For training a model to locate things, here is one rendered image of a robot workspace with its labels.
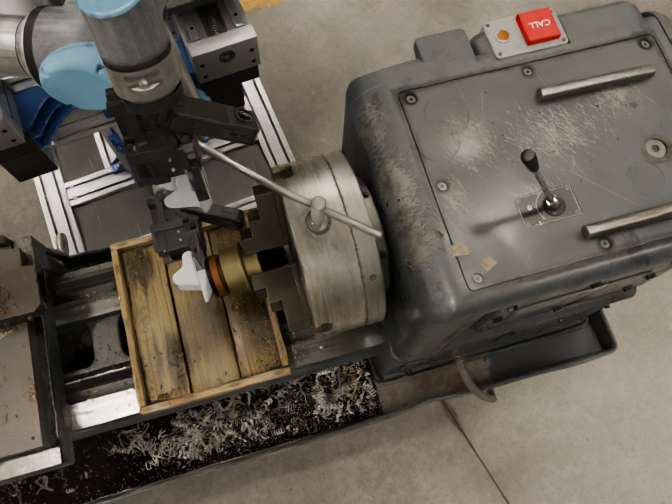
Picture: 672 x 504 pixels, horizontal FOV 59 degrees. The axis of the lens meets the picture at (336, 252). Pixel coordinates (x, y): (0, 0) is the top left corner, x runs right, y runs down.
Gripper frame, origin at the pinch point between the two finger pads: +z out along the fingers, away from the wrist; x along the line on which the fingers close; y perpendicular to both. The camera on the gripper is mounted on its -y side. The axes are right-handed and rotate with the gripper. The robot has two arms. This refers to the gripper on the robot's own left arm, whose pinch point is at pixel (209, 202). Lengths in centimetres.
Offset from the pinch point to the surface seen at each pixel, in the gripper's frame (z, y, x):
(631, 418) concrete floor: 143, -112, 5
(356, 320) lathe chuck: 25.7, -17.5, 9.2
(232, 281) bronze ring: 22.0, 0.9, -2.6
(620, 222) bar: 10, -58, 14
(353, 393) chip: 80, -18, -3
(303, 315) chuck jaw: 23.8, -9.2, 6.7
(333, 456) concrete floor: 137, -10, -11
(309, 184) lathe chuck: 7.7, -15.2, -6.4
